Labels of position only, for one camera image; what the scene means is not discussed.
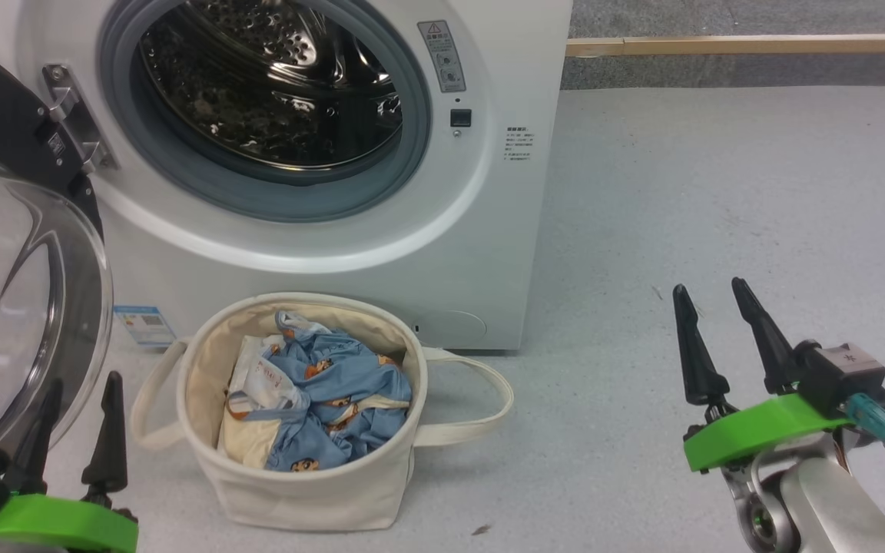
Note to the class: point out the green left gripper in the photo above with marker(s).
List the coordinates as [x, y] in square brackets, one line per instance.
[51, 526]

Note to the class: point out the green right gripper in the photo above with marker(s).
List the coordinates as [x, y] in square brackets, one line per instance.
[757, 430]

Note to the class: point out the washing machine glass door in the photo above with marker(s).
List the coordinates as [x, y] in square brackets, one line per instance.
[20, 292]

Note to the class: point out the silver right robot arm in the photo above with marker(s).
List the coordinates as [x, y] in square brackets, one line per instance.
[826, 507]

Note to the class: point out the white front-load washing machine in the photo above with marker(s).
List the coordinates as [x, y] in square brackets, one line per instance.
[450, 230]

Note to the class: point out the silver metal door hinge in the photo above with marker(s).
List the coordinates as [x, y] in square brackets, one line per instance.
[77, 115]

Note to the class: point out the blue energy label sticker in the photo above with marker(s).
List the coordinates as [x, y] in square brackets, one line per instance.
[144, 326]

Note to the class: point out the white patterned cloth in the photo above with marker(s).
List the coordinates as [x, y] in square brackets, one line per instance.
[266, 369]

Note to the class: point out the cream canvas laundry basket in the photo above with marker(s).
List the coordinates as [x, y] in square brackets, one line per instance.
[296, 491]

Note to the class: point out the printed text notice label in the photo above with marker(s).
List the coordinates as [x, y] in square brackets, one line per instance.
[520, 144]

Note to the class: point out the wooden floor edge strip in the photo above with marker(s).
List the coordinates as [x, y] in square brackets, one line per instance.
[750, 44]

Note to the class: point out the grey warning sticker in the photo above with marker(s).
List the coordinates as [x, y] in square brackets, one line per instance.
[441, 55]

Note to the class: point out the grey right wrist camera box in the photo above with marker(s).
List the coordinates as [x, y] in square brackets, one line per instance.
[842, 372]

